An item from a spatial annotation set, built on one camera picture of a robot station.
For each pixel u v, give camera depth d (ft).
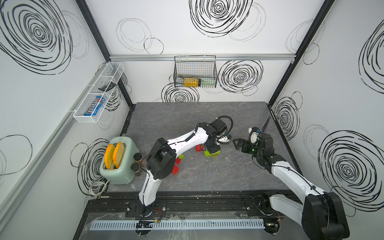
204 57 2.97
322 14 2.43
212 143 2.41
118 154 2.30
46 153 1.70
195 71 3.25
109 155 2.28
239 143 2.52
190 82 2.85
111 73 3.01
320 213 1.30
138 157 2.67
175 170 2.83
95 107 2.19
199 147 3.14
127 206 2.44
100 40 2.71
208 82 2.86
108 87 2.50
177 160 2.90
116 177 2.47
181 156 2.98
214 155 2.99
